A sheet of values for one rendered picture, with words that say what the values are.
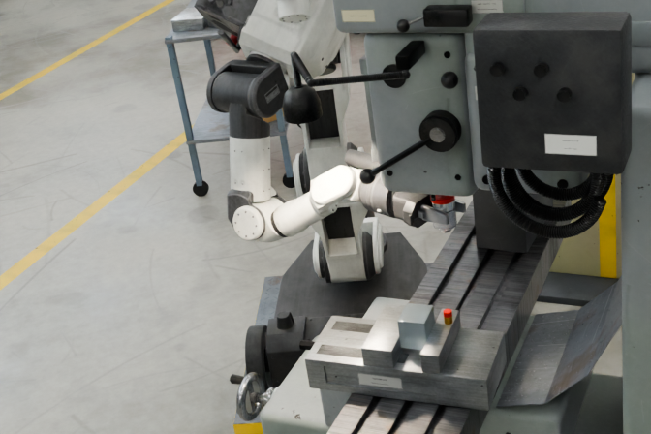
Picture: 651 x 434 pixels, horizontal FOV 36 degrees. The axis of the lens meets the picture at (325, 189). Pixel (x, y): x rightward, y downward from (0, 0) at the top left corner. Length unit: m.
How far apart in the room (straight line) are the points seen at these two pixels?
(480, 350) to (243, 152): 0.69
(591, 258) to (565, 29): 2.66
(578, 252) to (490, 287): 1.81
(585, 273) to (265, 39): 2.16
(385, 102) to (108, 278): 2.92
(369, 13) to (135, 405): 2.30
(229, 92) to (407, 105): 0.54
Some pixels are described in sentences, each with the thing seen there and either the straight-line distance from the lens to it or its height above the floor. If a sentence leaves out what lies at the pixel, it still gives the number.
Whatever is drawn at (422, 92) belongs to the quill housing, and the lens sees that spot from 1.76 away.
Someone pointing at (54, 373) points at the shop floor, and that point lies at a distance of 4.03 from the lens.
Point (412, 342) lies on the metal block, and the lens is 1.87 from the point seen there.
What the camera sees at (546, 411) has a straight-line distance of 1.98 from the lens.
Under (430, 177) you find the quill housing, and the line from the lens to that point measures 1.82.
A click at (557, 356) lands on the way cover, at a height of 0.93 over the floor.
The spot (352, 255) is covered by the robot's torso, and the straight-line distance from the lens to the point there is 2.85.
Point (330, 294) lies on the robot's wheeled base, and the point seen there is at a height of 0.57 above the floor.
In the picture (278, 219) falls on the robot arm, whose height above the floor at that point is 1.16.
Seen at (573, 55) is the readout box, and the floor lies 1.69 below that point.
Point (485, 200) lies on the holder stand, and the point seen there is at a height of 1.11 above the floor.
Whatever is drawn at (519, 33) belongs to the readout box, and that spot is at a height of 1.72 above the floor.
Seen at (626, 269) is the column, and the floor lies 1.28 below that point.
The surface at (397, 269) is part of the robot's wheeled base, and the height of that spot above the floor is 0.57.
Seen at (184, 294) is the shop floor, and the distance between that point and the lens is 4.29.
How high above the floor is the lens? 2.15
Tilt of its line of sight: 26 degrees down
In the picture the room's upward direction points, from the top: 9 degrees counter-clockwise
